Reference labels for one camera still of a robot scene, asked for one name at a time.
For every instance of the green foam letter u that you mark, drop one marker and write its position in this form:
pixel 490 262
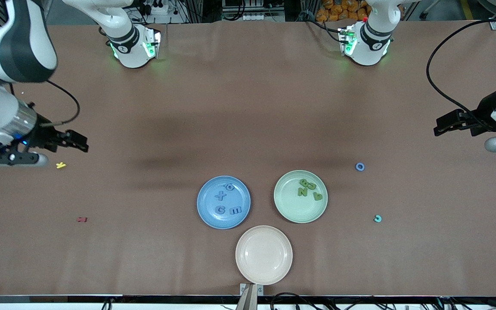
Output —
pixel 314 186

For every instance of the pile of orange objects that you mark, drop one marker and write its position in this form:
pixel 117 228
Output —
pixel 338 10

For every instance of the blue foam letter G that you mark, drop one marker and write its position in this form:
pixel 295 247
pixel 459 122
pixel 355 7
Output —
pixel 218 210

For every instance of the teal foam letter C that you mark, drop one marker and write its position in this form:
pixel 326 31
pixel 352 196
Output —
pixel 380 219

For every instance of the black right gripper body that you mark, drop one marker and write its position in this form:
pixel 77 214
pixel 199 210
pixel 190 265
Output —
pixel 43 134

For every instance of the beige plate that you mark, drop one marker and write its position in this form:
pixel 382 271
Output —
pixel 264 255

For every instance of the green foam letter b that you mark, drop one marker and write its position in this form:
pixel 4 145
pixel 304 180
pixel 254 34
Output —
pixel 315 195
pixel 303 182

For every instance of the blue plate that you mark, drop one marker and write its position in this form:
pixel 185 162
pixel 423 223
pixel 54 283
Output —
pixel 230 198

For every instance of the blue foam letter X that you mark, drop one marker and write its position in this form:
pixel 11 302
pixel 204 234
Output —
pixel 220 196

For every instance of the yellow foam letter K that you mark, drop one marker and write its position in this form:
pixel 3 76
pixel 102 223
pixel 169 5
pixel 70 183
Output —
pixel 60 165

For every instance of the blue foam digit 9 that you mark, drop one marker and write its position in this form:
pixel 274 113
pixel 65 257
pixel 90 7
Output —
pixel 229 187

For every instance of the brown table cover sheet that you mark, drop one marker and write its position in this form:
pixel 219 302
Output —
pixel 248 107

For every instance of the metal table edge bracket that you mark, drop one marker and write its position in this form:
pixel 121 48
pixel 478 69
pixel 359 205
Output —
pixel 251 297

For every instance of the pale green plate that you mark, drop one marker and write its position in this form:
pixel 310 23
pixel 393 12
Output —
pixel 291 209

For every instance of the green foam letter N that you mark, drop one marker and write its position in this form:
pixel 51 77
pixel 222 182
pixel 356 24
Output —
pixel 302 192

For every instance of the table front edge rail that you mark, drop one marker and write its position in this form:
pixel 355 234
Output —
pixel 58 299

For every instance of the blue foam letter O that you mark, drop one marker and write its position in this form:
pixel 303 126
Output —
pixel 357 166

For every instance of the blue foam letter E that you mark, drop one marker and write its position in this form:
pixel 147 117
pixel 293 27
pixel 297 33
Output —
pixel 235 210

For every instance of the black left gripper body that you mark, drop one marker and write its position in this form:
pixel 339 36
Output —
pixel 484 110

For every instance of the white power strip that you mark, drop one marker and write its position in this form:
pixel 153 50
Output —
pixel 157 9
pixel 256 17

